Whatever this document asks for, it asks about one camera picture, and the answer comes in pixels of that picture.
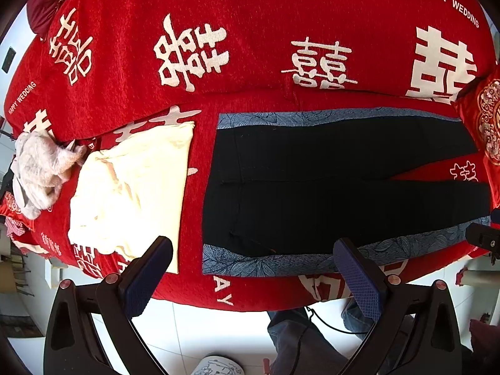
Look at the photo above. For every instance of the white patterned slipper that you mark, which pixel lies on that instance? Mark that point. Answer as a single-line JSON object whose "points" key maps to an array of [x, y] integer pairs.
{"points": [[218, 365]]}

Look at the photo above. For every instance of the red wedding print sofa cover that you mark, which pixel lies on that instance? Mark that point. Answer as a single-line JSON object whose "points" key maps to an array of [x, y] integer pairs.
{"points": [[111, 68]]}

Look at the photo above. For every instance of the black pants grey patterned trim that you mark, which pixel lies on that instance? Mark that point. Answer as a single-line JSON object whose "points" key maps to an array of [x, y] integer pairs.
{"points": [[283, 187]]}

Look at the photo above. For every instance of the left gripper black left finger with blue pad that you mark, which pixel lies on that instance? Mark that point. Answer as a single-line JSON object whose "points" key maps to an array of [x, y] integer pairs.
{"points": [[72, 344]]}

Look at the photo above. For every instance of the small red embroidered pillow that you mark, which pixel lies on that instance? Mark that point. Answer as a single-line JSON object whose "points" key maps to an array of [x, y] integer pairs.
{"points": [[15, 221]]}

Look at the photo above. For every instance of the red embroidered cushion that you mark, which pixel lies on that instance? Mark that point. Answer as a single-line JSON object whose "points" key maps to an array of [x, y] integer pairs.
{"points": [[478, 107]]}

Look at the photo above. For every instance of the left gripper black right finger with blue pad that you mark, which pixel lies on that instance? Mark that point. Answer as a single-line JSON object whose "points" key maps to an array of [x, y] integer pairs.
{"points": [[433, 345]]}

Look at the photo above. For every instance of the cream folded cloth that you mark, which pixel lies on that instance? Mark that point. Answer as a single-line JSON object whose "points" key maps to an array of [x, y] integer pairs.
{"points": [[128, 196]]}

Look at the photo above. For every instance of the blue jeans leg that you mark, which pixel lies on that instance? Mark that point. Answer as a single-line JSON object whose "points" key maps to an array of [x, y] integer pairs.
{"points": [[302, 349]]}

